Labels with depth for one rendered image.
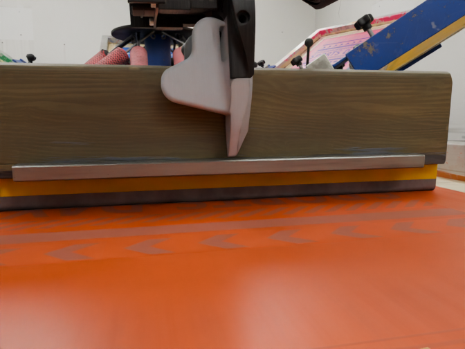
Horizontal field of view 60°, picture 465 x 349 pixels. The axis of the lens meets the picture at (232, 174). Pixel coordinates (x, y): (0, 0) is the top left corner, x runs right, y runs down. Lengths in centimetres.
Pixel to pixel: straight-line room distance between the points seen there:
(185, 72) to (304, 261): 15
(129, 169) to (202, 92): 7
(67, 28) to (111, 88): 458
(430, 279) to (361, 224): 8
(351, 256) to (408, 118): 18
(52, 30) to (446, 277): 480
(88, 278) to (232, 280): 6
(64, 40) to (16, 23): 47
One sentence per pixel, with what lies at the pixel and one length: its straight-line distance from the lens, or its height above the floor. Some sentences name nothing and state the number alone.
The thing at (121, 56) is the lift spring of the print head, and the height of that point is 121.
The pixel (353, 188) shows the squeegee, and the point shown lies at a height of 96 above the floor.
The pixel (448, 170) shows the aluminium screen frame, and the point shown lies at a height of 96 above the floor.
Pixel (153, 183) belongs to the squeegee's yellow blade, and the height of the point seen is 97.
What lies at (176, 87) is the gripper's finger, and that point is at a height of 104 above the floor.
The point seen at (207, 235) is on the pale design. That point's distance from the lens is 22.
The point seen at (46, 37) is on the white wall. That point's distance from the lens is 488.
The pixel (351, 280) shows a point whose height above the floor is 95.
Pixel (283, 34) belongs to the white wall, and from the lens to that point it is 509.
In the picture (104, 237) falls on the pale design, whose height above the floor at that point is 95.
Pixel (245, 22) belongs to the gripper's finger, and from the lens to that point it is 27.
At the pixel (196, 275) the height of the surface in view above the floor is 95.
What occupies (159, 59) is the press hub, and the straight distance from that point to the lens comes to 139.
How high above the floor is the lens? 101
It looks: 7 degrees down
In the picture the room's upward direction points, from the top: straight up
